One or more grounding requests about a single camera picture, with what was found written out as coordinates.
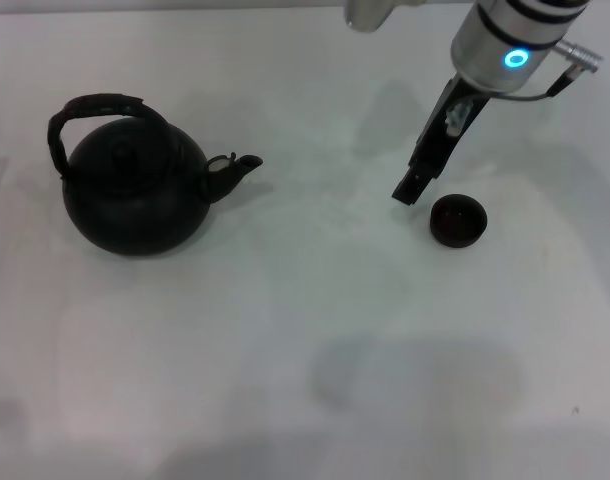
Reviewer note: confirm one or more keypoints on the small dark brown teacup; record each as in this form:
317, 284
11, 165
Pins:
458, 222

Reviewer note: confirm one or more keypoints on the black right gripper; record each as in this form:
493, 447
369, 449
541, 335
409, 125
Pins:
437, 135

